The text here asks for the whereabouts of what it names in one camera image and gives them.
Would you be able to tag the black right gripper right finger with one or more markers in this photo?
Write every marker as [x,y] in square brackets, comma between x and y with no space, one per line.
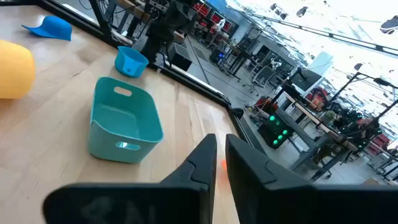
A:
[264,193]

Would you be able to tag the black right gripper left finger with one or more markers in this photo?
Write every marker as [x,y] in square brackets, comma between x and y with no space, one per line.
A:
[186,193]

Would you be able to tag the teal plastic basket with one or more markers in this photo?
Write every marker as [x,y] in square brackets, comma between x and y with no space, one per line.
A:
[102,137]

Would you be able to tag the large teal measuring cup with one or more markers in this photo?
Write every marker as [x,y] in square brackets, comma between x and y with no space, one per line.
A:
[127,67]

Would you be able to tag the light blue measuring cup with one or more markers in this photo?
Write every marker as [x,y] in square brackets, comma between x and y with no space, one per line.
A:
[53,28]

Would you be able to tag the black computer tower green lights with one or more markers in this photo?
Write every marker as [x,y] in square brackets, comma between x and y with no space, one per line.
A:
[270,133]

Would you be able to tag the wooden top workbench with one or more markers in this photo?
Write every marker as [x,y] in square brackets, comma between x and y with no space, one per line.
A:
[295,127]

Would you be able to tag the red box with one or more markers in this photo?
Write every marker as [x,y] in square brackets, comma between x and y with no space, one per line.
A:
[264,104]

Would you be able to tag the red backpack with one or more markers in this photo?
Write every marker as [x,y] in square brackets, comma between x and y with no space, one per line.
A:
[317,99]

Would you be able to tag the grey office chair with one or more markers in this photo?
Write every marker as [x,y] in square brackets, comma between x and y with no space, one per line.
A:
[264,76]

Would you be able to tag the black monitor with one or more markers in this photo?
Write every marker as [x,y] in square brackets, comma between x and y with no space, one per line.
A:
[306,81]

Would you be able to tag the red parts bin shelf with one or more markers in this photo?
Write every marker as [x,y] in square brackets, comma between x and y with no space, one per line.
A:
[202,11]

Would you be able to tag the black aluminium table frame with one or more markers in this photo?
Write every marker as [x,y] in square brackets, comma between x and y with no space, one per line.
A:
[100,18]

